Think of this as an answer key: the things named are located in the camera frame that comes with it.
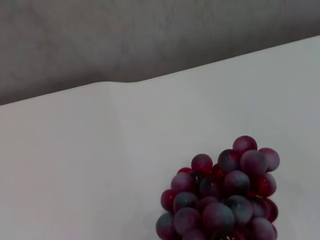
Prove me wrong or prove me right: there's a red purple grape bunch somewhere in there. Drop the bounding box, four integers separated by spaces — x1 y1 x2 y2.
155 135 281 240

